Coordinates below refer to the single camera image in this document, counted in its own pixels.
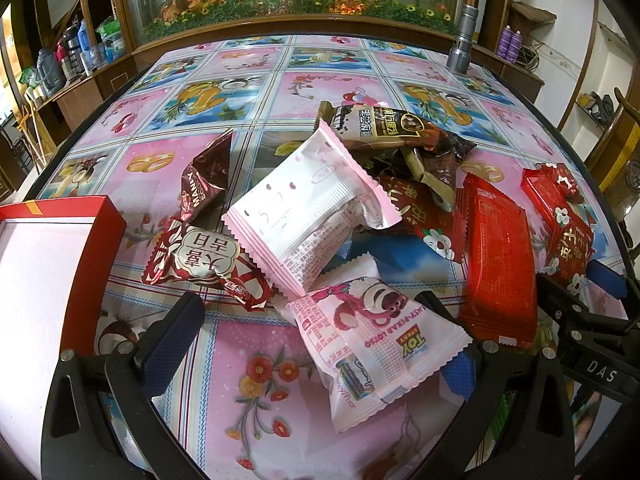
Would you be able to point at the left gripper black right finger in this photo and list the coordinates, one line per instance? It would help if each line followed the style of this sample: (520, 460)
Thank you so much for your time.
(515, 425)

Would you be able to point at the purple spray cans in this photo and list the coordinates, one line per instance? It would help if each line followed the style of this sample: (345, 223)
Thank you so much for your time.
(509, 45)

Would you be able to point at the brown gold coffee packet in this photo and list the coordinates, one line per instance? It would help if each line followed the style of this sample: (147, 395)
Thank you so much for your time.
(410, 145)

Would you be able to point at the bottles on sideboard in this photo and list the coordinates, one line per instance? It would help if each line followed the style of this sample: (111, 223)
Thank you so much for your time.
(74, 57)

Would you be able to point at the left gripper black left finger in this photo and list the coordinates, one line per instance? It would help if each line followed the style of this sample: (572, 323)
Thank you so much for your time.
(79, 442)

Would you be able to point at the pink Lotso bear snack packet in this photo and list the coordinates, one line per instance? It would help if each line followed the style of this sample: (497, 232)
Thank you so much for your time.
(370, 343)

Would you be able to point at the brown Manny chocolate packet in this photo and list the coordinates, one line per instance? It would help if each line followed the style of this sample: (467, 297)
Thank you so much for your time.
(205, 177)

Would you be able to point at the red flower snack packet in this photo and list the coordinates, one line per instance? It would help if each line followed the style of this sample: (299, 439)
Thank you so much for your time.
(553, 190)
(441, 231)

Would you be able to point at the white pink-edged snack packet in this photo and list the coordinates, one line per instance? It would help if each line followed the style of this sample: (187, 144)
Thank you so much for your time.
(292, 222)

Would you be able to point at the wooden sideboard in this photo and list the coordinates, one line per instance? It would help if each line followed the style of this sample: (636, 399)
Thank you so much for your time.
(62, 113)

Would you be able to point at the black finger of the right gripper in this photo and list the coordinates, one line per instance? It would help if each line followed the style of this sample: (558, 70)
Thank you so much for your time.
(616, 285)
(573, 316)

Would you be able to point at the silver flashlight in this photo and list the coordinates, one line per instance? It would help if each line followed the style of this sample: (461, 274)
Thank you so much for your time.
(459, 55)

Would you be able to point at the red white candy packet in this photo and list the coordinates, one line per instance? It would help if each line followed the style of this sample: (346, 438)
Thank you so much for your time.
(207, 258)

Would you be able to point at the red gift box tray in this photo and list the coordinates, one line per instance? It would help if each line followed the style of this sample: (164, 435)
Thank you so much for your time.
(56, 256)

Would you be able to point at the colourful fruit pattern tablecloth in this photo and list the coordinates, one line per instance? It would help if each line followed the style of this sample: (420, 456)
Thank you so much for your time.
(246, 401)

